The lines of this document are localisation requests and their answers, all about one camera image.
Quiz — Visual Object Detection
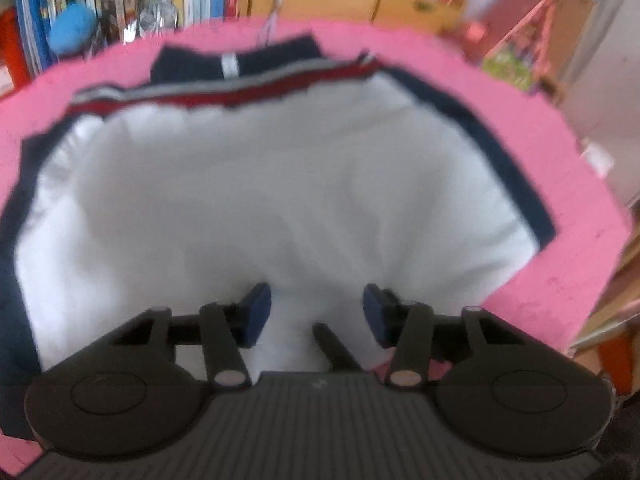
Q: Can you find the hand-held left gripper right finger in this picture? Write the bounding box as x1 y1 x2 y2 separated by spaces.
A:
362 283 571 387

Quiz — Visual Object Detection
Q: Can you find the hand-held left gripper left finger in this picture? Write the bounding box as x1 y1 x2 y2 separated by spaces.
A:
60 282 272 387

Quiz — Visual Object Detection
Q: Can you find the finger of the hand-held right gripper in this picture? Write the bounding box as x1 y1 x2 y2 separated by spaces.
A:
313 322 364 372

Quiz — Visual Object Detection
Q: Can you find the navy jacket with white lining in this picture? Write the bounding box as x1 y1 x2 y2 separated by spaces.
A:
0 34 558 438

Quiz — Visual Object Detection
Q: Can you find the pink blanket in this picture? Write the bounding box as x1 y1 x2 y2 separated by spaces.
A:
0 15 636 478

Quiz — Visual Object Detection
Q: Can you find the colourful toy box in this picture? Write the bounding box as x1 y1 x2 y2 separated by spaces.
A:
462 0 565 95

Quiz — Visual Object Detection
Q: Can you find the wooden drawer box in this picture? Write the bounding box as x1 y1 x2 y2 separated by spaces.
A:
244 0 467 37

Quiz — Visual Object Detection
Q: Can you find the miniature bicycle model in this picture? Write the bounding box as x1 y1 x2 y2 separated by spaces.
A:
100 0 180 47

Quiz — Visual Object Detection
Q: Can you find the white cabinet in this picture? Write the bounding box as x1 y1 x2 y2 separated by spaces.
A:
559 0 640 207

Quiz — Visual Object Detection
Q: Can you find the blue plush ball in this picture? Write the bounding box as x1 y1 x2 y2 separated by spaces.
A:
47 2 99 55

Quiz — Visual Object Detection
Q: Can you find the red plastic basket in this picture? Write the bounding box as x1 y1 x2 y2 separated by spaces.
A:
0 6 32 97

